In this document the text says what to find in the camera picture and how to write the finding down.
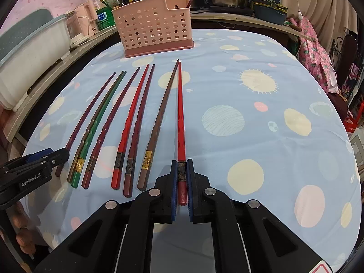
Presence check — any black stove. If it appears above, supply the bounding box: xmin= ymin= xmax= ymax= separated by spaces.
xmin=196 ymin=4 xmax=255 ymax=16

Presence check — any pink perforated utensil basket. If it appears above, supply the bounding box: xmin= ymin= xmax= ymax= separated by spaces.
xmin=111 ymin=0 xmax=195 ymax=58

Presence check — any dark metal chair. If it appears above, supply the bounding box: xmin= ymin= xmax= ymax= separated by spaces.
xmin=327 ymin=34 xmax=362 ymax=114

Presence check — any bright red chopstick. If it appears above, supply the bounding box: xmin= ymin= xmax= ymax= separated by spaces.
xmin=177 ymin=61 xmax=189 ymax=205
xmin=111 ymin=64 xmax=150 ymax=190

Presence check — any pink floral cloth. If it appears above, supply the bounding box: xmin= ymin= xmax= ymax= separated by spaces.
xmin=296 ymin=17 xmax=339 ymax=91

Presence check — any dark maroon chopstick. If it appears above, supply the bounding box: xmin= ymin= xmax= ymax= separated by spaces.
xmin=55 ymin=72 xmax=116 ymax=177

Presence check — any red plastic stool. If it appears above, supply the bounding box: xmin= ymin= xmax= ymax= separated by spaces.
xmin=345 ymin=111 xmax=358 ymax=133

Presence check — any person's left hand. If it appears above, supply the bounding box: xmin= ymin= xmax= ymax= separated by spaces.
xmin=10 ymin=200 xmax=37 ymax=258

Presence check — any white cable with switch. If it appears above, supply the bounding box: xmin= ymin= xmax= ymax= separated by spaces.
xmin=292 ymin=0 xmax=306 ymax=23

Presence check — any wooden counter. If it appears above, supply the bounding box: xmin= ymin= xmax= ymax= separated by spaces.
xmin=190 ymin=11 xmax=317 ymax=45

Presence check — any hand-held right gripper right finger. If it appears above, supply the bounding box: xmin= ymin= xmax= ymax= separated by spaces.
xmin=186 ymin=159 xmax=339 ymax=273

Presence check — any dark blue bowl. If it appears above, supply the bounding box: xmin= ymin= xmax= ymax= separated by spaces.
xmin=252 ymin=1 xmax=288 ymax=25

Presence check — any beige curtain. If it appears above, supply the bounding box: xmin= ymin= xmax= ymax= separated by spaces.
xmin=280 ymin=0 xmax=359 ymax=49

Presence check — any pink appliance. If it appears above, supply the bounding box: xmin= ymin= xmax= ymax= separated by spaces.
xmin=76 ymin=1 xmax=97 ymax=35

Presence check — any blue planet print tablecloth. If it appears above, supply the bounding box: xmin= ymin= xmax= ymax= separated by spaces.
xmin=21 ymin=28 xmax=360 ymax=265

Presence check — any olive brown chopstick gold band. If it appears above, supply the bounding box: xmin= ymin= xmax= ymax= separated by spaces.
xmin=67 ymin=71 xmax=124 ymax=183

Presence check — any dark red twisted chopstick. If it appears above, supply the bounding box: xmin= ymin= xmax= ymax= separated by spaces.
xmin=81 ymin=67 xmax=141 ymax=189

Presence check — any white tub with green lid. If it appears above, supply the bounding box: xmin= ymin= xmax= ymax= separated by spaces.
xmin=0 ymin=8 xmax=71 ymax=111

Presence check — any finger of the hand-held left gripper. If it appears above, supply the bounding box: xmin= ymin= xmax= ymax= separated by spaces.
xmin=6 ymin=148 xmax=54 ymax=169
xmin=28 ymin=147 xmax=70 ymax=180

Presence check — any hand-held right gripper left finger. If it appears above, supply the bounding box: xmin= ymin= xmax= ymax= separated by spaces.
xmin=34 ymin=160 xmax=179 ymax=273

